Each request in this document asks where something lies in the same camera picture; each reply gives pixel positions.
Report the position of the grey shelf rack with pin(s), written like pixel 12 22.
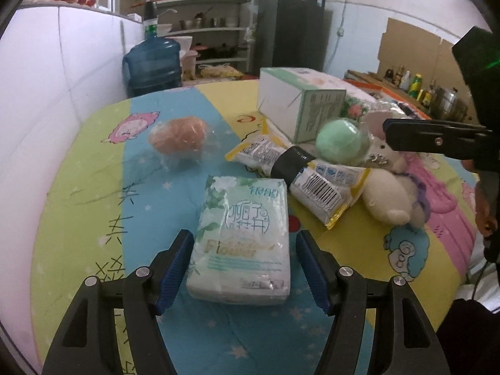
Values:
pixel 218 31

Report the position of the yellow edged plastic packet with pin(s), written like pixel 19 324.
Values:
pixel 332 187

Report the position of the wooden cutting board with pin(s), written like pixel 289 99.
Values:
pixel 365 76

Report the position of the dark grey fridge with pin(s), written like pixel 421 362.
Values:
pixel 291 31

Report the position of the cartoon printed tablecloth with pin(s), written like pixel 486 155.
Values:
pixel 97 203

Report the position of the yellow plastic bag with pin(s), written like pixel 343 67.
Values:
pixel 220 71

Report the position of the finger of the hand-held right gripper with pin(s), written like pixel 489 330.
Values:
pixel 422 138

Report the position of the green leaf print tissue pack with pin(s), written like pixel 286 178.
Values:
pixel 242 242

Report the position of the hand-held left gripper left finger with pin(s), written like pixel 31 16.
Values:
pixel 174 271

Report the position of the black water pump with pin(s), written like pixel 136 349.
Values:
pixel 150 17

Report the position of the cream plush bear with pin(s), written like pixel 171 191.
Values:
pixel 386 195

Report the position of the green and white carton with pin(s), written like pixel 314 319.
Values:
pixel 297 101

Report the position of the steel cooking pot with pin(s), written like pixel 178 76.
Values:
pixel 451 103

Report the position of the person's right hand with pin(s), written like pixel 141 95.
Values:
pixel 485 215

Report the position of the person's dark clothing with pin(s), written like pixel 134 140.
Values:
pixel 468 340

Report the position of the black band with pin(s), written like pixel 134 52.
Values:
pixel 291 164

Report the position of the orange ball in plastic bag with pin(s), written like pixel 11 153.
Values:
pixel 179 134

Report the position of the wall socket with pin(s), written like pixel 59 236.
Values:
pixel 342 32

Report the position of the row of condiment bottles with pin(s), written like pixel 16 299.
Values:
pixel 414 84

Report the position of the cardboard sheet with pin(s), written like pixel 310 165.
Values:
pixel 414 47

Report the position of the floral wet wipes pack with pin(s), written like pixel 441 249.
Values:
pixel 357 105

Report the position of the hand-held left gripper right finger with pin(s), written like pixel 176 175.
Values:
pixel 314 275

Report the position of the green sponge ball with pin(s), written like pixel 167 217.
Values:
pixel 340 140

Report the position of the beige plastic jar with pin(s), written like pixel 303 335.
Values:
pixel 190 64

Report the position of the blue water jug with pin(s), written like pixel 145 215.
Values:
pixel 154 66

